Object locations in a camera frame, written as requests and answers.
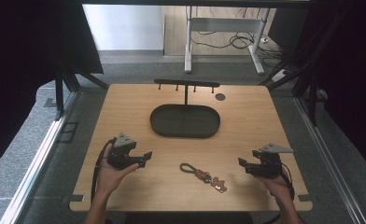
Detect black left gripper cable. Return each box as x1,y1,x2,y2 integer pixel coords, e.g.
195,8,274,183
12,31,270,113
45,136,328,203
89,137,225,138
90,137,118,203

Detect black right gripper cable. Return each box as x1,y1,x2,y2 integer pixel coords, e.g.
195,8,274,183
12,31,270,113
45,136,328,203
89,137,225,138
280,162,296,202

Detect person's left hand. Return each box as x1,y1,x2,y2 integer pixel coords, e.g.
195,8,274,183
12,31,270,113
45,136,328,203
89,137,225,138
95,145,140,201

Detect keychain with green cord loop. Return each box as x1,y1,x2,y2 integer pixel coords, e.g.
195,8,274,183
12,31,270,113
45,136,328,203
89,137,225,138
179,162,229,194

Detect aluminium floor rail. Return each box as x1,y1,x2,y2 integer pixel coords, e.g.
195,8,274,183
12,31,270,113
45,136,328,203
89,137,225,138
0,91,80,224
294,96,366,224

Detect dark curtain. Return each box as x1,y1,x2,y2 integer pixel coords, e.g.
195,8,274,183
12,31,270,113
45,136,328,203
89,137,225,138
305,0,366,173
0,0,105,179

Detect person's right hand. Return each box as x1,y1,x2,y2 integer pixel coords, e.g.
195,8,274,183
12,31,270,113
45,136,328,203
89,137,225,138
254,173,290,201

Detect black cables on floor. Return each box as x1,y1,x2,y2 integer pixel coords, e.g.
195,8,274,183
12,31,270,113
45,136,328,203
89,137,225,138
190,7,287,68

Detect black metal stand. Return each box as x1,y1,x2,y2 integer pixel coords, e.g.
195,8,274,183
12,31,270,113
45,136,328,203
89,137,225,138
258,8,344,127
53,69,110,121

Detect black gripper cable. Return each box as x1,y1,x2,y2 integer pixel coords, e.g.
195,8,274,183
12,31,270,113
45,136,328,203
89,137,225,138
280,162,296,202
90,137,118,203

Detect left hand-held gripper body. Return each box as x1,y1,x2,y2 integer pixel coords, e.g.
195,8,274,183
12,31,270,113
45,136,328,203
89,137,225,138
106,132,142,171

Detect black key rack with tray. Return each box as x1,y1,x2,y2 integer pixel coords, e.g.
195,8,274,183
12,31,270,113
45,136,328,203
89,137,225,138
149,78,222,139

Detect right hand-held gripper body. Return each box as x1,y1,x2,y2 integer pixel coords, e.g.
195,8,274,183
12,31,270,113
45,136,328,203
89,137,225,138
251,142,294,180

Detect white metal desk frame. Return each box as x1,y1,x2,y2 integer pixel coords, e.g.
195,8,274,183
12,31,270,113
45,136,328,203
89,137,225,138
184,6,271,76

